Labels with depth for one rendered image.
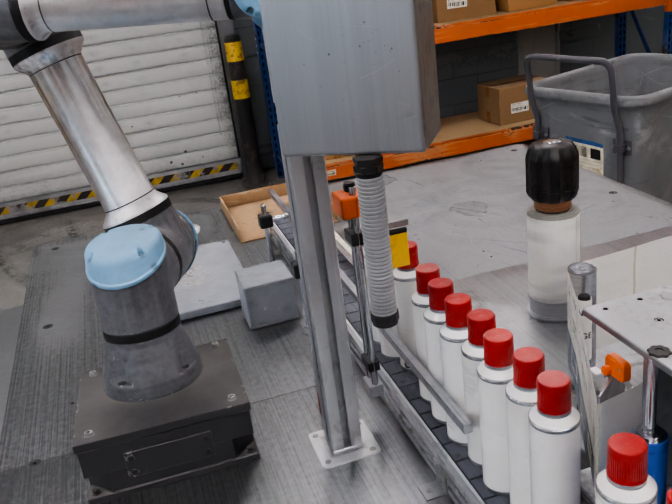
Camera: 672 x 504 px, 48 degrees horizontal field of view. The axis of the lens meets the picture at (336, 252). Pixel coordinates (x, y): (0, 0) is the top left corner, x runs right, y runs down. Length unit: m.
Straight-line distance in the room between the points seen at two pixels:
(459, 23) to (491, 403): 4.24
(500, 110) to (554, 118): 1.87
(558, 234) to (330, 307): 0.42
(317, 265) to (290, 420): 0.32
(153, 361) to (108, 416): 0.10
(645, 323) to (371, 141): 0.34
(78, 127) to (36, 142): 4.14
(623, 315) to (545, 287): 0.51
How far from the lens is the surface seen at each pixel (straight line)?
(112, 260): 1.12
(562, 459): 0.82
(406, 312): 1.15
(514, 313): 1.35
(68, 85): 1.25
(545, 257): 1.27
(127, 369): 1.17
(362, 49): 0.83
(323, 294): 1.01
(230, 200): 2.20
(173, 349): 1.17
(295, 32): 0.85
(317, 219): 0.97
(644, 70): 4.09
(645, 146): 3.31
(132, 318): 1.14
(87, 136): 1.24
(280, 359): 1.38
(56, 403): 1.43
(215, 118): 5.40
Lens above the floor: 1.52
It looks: 23 degrees down
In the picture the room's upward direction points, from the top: 8 degrees counter-clockwise
